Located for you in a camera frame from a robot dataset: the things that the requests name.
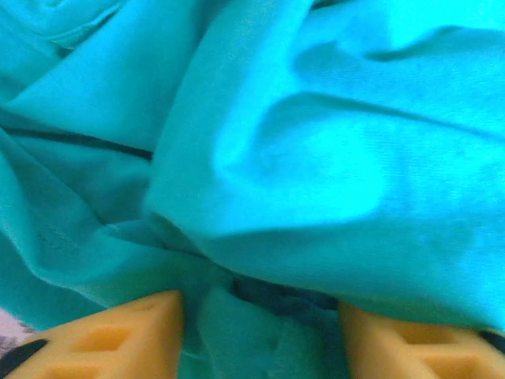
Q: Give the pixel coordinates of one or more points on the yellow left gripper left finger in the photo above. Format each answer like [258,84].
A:
[98,347]

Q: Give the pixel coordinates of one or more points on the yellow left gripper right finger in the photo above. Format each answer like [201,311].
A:
[426,355]

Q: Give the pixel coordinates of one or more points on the teal t-shirt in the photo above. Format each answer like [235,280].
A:
[276,158]

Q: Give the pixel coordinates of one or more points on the floral tablecloth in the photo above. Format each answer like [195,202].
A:
[8,323]

